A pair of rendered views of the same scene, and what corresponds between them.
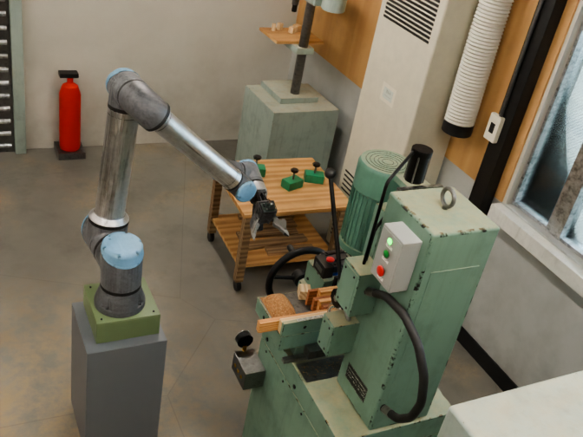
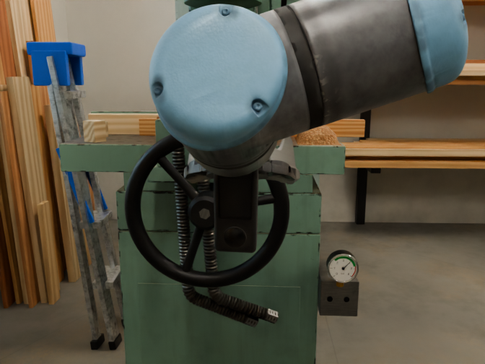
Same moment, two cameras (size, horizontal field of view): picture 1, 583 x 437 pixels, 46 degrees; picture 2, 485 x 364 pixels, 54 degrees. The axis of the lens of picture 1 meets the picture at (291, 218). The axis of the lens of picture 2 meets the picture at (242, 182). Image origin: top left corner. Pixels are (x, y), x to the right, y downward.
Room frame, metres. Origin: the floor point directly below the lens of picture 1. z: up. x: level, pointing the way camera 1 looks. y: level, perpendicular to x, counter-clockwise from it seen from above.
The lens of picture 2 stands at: (2.82, 0.41, 1.03)
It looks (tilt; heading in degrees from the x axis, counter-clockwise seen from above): 12 degrees down; 213
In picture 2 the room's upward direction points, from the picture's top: straight up
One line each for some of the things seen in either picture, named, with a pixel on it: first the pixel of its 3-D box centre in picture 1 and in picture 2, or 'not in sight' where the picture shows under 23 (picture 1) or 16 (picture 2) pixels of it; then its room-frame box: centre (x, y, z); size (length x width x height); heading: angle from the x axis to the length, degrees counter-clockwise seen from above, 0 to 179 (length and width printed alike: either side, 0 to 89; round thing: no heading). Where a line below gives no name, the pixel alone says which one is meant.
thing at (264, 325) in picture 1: (330, 314); (250, 127); (1.86, -0.19, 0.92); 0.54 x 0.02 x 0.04; 120
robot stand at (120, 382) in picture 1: (115, 372); not in sight; (2.03, 0.58, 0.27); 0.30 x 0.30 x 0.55; 31
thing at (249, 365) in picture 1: (247, 368); (336, 287); (1.88, 0.05, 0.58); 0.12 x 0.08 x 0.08; 30
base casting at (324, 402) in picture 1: (353, 371); (228, 183); (1.79, -0.31, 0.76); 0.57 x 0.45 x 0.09; 30
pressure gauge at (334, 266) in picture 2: (244, 342); (341, 269); (1.94, 0.08, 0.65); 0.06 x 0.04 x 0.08; 120
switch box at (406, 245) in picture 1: (395, 257); not in sight; (1.55, -0.29, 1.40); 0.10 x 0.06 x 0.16; 30
